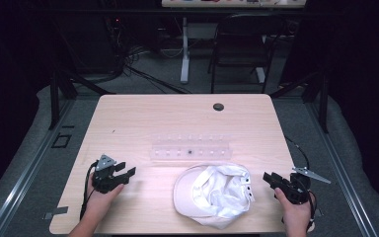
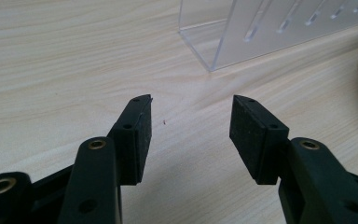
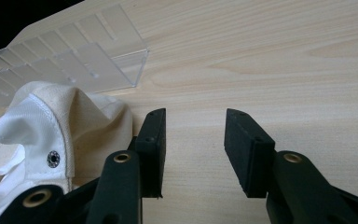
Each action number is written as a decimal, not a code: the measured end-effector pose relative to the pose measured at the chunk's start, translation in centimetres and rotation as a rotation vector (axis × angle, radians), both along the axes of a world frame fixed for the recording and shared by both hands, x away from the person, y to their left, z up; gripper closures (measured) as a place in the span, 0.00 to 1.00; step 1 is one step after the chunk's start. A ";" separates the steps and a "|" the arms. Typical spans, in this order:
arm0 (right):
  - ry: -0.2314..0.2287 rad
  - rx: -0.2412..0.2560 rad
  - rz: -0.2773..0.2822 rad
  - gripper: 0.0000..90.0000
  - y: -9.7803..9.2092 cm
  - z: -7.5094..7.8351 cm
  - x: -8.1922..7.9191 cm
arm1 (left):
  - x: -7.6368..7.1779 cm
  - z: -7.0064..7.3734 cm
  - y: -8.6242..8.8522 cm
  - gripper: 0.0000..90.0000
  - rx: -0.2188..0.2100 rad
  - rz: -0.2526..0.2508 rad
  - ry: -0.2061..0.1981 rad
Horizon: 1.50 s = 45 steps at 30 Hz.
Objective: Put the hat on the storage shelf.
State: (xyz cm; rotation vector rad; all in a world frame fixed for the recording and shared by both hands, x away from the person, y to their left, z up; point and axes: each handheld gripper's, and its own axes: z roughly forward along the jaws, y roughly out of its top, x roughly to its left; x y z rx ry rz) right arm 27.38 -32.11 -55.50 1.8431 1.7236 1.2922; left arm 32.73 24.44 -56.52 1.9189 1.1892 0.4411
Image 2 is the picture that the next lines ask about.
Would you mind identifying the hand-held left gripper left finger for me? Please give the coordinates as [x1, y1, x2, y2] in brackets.
[57, 93, 153, 224]

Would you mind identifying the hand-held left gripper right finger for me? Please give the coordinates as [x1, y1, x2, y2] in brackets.
[228, 94, 358, 224]

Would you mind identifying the clear acrylic slotted rack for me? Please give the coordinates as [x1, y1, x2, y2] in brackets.
[178, 0, 358, 73]

